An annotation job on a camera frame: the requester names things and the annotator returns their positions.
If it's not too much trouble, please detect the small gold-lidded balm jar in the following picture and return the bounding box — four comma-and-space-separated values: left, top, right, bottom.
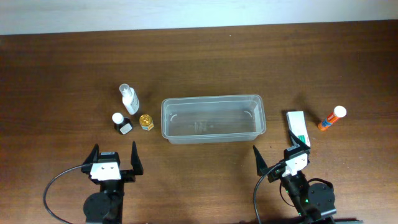
139, 114, 154, 131

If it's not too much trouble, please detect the white medicine box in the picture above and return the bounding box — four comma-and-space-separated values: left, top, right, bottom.
286, 111, 311, 147

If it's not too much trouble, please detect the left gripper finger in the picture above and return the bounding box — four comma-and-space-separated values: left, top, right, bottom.
131, 141, 144, 175
83, 144, 99, 164

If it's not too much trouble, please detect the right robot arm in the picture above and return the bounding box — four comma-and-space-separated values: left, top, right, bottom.
252, 131, 336, 223

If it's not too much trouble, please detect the white lotion bottle clear cap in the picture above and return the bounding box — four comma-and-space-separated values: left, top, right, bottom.
119, 83, 140, 115

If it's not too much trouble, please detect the clear plastic container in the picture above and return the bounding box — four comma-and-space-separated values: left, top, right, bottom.
161, 95, 267, 144

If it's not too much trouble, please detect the orange tube white cap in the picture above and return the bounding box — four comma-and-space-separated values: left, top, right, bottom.
318, 105, 347, 131

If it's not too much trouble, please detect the dark bottle white cap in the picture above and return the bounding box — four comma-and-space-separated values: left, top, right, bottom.
112, 113, 133, 135

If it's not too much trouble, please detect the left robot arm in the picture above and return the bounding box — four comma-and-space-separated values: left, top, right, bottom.
81, 143, 144, 224

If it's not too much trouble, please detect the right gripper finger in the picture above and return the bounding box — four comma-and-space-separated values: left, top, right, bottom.
252, 145, 269, 177
288, 130, 310, 151

